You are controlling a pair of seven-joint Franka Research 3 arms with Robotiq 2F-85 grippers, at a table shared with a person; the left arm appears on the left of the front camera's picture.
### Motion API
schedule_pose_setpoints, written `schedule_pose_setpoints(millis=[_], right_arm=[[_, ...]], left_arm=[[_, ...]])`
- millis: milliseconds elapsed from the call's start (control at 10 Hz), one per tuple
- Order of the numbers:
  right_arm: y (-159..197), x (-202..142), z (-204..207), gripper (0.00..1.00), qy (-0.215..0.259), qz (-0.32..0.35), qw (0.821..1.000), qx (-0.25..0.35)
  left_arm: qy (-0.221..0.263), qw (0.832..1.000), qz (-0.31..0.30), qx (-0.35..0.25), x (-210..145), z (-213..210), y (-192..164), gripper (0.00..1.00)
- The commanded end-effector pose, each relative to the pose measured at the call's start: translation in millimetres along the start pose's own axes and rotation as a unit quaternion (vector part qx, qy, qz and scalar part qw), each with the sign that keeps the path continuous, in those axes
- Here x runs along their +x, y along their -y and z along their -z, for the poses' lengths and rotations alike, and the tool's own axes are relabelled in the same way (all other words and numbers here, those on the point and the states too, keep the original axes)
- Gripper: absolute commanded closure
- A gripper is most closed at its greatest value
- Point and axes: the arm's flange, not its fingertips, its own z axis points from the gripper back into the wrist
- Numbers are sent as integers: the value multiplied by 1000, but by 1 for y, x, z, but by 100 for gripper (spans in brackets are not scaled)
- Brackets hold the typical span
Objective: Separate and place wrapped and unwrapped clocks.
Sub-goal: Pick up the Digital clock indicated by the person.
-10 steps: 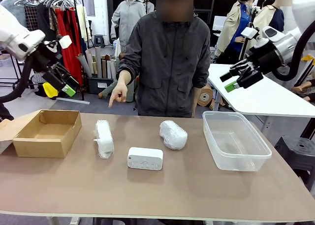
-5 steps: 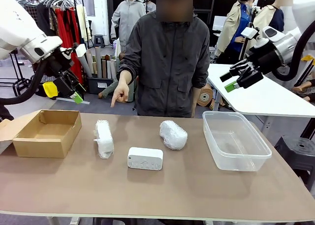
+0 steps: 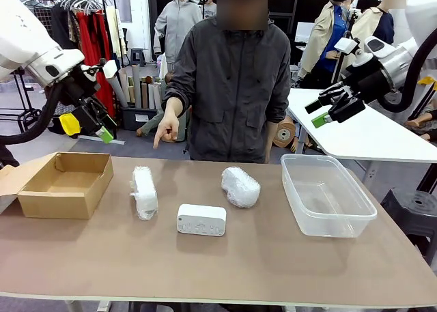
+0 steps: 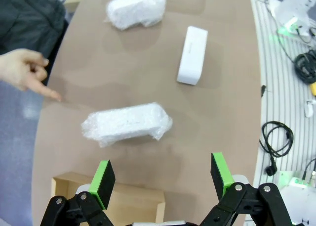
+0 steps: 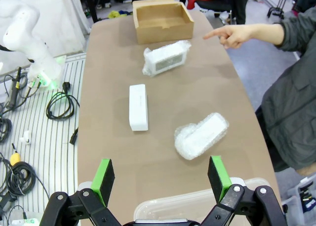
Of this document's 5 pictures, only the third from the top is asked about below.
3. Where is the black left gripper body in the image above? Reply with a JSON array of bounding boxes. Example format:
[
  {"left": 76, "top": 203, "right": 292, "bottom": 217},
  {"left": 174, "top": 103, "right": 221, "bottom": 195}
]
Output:
[{"left": 63, "top": 65, "right": 104, "bottom": 136}]

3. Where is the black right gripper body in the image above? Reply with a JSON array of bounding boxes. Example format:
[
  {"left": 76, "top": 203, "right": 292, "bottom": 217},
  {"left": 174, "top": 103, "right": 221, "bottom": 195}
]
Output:
[{"left": 319, "top": 71, "right": 387, "bottom": 124}]

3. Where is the bulky bubble-wrapped clock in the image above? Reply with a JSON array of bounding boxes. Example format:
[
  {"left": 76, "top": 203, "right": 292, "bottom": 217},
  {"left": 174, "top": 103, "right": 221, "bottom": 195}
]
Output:
[{"left": 221, "top": 166, "right": 261, "bottom": 209}]

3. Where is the white unwrapped digital clock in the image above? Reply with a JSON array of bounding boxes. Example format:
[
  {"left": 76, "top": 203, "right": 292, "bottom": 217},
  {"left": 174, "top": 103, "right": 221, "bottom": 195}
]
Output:
[{"left": 176, "top": 203, "right": 227, "bottom": 237}]

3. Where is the right forearm in dark sleeve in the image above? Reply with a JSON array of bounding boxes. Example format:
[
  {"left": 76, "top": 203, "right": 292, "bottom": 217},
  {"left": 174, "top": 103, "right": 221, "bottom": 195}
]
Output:
[{"left": 161, "top": 81, "right": 192, "bottom": 104}]

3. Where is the left forearm in dark sleeve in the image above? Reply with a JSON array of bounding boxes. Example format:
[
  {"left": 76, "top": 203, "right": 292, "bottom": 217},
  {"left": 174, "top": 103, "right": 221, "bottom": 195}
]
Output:
[{"left": 268, "top": 76, "right": 292, "bottom": 124}]

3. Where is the person's left hand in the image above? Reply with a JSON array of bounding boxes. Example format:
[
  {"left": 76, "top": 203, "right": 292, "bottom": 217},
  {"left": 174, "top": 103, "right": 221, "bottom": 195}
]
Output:
[{"left": 265, "top": 122, "right": 278, "bottom": 164}]

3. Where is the person's right hand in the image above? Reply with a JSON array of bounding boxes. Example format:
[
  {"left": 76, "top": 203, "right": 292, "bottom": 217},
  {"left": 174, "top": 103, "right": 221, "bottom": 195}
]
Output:
[{"left": 152, "top": 102, "right": 184, "bottom": 150}]

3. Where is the metal bar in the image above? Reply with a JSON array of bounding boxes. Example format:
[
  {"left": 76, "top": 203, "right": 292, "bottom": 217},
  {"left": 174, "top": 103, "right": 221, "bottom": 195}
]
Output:
[{"left": 77, "top": 134, "right": 126, "bottom": 145}]

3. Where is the yellow cloth bag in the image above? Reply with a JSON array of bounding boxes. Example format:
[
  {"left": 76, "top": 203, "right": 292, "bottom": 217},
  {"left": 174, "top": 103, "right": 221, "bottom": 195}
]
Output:
[{"left": 59, "top": 113, "right": 82, "bottom": 137}]

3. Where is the dark storage bin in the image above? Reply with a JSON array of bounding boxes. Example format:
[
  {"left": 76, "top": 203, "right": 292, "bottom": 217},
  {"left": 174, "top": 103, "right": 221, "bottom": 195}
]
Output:
[{"left": 121, "top": 106, "right": 165, "bottom": 131}]

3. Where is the grey leaning tube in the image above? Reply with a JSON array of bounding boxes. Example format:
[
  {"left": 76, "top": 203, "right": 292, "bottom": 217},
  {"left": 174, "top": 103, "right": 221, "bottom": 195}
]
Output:
[{"left": 109, "top": 76, "right": 129, "bottom": 108}]

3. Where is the beige paper roll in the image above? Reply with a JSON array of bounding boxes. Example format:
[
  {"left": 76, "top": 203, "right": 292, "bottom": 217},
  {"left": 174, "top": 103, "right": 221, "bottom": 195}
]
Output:
[{"left": 117, "top": 69, "right": 137, "bottom": 104}]

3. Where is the brown cardboard spool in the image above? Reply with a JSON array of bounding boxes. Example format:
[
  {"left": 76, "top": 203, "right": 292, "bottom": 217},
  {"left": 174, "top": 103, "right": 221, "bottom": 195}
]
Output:
[{"left": 272, "top": 115, "right": 298, "bottom": 152}]

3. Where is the white side table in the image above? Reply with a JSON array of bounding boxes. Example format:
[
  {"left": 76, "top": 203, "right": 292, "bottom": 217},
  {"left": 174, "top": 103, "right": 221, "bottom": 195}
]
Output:
[{"left": 285, "top": 87, "right": 437, "bottom": 186}]

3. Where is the child mannequin in green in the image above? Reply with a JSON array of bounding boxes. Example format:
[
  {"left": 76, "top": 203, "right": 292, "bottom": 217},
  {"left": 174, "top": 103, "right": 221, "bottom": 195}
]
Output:
[{"left": 136, "top": 71, "right": 187, "bottom": 144}]

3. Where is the grey tall paper roll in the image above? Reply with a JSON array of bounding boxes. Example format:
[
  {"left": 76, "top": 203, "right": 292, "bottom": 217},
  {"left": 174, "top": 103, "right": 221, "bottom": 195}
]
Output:
[{"left": 132, "top": 64, "right": 143, "bottom": 109}]

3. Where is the mannequin with beige coat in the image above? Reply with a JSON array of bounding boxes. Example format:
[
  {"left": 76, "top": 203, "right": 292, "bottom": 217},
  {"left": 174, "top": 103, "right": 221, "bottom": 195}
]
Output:
[{"left": 298, "top": 0, "right": 359, "bottom": 89}]

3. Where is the mannequin limb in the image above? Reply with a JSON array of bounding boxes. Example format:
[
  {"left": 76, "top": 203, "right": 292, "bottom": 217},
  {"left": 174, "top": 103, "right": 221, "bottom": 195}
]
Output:
[{"left": 405, "top": 116, "right": 432, "bottom": 129}]

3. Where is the small grey stool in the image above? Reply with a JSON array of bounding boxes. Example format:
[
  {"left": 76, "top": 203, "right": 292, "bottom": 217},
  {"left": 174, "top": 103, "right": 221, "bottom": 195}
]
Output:
[{"left": 130, "top": 47, "right": 146, "bottom": 67}]

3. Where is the mannequin with navy top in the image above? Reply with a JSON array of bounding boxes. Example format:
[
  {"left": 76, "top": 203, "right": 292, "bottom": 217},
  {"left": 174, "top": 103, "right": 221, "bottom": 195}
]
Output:
[{"left": 351, "top": 0, "right": 407, "bottom": 45}]

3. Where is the person in dark jacket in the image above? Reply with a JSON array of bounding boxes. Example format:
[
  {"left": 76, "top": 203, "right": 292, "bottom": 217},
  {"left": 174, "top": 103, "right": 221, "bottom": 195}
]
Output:
[{"left": 161, "top": 0, "right": 292, "bottom": 165}]

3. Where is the brown cardboard box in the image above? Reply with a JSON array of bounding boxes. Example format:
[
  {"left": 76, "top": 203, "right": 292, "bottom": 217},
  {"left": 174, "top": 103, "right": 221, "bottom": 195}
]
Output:
[{"left": 0, "top": 151, "right": 115, "bottom": 220}]

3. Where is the black hanging garment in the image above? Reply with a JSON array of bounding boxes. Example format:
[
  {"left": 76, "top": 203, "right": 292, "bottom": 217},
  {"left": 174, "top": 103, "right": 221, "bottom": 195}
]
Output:
[{"left": 51, "top": 7, "right": 79, "bottom": 50}]

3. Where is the cream hanging garment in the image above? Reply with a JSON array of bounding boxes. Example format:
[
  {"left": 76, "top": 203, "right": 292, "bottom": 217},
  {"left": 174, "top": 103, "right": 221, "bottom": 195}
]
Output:
[{"left": 104, "top": 6, "right": 124, "bottom": 59}]

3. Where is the clear plastic bin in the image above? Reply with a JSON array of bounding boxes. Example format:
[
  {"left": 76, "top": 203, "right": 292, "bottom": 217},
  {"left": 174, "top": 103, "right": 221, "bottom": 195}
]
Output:
[{"left": 280, "top": 153, "right": 378, "bottom": 239}]

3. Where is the person in grey hoodie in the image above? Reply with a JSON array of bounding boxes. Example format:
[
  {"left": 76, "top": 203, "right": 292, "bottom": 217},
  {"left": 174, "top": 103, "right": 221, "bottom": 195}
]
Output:
[{"left": 153, "top": 0, "right": 204, "bottom": 66}]

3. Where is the black plastic stool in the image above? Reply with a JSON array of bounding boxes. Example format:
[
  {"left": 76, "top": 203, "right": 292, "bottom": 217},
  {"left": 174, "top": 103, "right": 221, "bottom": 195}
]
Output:
[{"left": 380, "top": 188, "right": 437, "bottom": 258}]

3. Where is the person in grey print shirt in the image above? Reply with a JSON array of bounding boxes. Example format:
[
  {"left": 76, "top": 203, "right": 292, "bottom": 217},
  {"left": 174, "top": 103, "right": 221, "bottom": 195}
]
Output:
[{"left": 201, "top": 0, "right": 218, "bottom": 20}]

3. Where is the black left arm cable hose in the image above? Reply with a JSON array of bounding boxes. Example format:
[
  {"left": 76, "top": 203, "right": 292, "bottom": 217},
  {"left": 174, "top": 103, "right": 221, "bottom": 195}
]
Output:
[{"left": 0, "top": 83, "right": 66, "bottom": 145}]

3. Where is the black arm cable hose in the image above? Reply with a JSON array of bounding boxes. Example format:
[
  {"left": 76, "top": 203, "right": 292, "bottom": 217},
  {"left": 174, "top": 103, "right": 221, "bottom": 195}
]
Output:
[
  {"left": 378, "top": 27, "right": 437, "bottom": 114},
  {"left": 0, "top": 83, "right": 66, "bottom": 145}
]

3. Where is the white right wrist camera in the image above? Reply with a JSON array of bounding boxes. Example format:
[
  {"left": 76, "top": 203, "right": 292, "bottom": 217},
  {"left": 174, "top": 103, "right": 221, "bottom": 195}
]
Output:
[{"left": 334, "top": 38, "right": 359, "bottom": 55}]

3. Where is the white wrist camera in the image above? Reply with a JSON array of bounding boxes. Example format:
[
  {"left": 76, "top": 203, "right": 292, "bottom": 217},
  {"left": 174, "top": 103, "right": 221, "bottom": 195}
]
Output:
[
  {"left": 334, "top": 38, "right": 359, "bottom": 55},
  {"left": 102, "top": 59, "right": 119, "bottom": 79}
]

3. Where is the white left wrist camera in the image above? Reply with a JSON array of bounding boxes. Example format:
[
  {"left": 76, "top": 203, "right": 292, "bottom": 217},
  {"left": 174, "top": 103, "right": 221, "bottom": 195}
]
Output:
[{"left": 102, "top": 59, "right": 119, "bottom": 79}]

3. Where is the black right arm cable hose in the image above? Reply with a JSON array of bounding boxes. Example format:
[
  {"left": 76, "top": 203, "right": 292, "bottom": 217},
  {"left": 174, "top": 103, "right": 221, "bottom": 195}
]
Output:
[{"left": 378, "top": 27, "right": 437, "bottom": 114}]

